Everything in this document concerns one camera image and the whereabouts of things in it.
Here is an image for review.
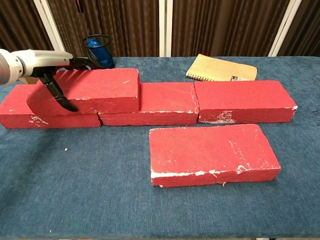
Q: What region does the thin black pen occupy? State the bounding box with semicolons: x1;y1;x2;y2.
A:
76;0;91;41

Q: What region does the brown cardboard box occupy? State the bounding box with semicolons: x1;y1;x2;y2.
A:
18;76;38;85

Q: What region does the kraft spiral notebook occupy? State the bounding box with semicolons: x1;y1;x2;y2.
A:
185;53;258;82

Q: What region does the red brick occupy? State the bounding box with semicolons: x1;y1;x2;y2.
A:
0;84;103;130
194;79;299;125
26;67;141;116
149;124;282;188
98;81;200;127

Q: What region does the robot left five-finger hand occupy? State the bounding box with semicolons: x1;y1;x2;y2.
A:
19;49;103;113

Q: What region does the blue table cloth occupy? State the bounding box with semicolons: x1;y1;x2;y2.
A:
0;56;320;240

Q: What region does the black mesh pen cup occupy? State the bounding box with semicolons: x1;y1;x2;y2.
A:
82;34;116;69

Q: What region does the blue object in cup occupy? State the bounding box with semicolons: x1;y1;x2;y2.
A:
86;37;115;68

